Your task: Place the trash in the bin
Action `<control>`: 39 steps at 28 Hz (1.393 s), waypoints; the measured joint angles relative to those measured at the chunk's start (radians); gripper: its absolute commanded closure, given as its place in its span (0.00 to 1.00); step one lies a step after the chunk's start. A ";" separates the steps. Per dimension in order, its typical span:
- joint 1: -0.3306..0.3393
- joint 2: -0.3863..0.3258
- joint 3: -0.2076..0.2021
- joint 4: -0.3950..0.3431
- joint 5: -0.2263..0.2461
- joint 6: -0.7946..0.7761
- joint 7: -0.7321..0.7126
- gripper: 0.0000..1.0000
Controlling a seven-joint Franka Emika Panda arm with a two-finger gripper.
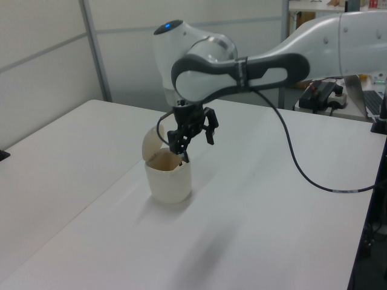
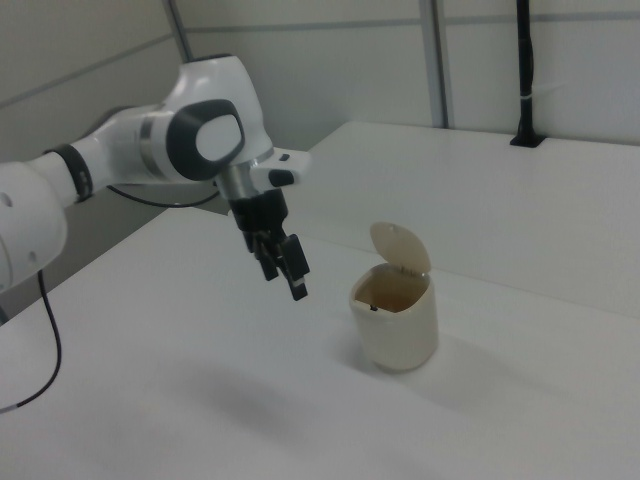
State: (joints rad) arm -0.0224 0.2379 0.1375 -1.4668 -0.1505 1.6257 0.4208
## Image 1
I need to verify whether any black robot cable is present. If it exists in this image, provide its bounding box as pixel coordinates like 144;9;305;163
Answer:
157;86;377;195

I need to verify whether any small white lidded bin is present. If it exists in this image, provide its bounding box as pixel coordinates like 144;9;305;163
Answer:
141;126;193;205

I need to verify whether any silver laptop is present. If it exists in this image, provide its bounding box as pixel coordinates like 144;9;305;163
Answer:
343;73;387;119

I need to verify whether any brown cardboard box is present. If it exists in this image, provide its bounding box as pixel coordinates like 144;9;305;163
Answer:
294;12;317;30

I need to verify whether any grey emergency stop button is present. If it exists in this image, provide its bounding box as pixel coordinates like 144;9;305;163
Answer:
327;85;349;110

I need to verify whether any black power box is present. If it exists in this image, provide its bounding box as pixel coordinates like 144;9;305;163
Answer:
299;79;343;115

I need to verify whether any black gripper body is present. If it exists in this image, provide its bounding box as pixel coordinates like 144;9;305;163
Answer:
172;105;207;135

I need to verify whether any grey partition post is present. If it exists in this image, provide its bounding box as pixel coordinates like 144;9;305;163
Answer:
79;0;114;103
278;0;291;110

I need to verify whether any black pole with table clamp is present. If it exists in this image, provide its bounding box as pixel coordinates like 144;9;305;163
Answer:
369;90;387;135

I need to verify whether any black cable strap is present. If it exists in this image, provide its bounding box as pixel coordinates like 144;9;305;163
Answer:
233;57;250;92

